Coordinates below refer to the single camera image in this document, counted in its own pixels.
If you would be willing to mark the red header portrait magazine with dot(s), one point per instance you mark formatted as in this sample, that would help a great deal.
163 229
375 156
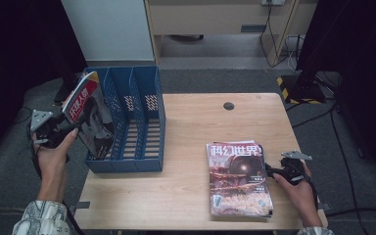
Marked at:
99 120

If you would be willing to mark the blue plastic file rack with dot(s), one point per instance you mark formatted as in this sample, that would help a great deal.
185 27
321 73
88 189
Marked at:
143 164

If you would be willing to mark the grey tape piece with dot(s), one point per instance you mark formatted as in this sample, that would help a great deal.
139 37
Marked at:
325 206
83 205

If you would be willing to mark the white cabinet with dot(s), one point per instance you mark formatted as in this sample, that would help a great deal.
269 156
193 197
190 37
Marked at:
111 29

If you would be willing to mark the person's right hand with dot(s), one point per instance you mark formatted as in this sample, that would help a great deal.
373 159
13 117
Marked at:
303 196

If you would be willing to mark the grey round table grommet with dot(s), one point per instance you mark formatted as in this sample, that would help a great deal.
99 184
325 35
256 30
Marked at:
228 106

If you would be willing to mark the reddish planet cover magazine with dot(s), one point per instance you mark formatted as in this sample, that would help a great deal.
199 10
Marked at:
238 182

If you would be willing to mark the person's left hand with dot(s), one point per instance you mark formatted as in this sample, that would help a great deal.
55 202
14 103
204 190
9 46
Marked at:
54 160

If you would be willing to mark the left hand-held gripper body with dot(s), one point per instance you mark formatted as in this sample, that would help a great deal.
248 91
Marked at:
52 133

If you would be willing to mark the black curtain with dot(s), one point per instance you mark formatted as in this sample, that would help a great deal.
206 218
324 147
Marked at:
365 49
13 49

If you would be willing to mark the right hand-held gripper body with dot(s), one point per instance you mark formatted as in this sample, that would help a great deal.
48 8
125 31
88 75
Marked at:
292 169

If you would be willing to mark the white power strip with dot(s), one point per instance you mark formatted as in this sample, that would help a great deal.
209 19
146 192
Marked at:
272 2

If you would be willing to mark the light wooden desk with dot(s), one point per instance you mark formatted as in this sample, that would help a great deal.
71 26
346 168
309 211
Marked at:
209 19

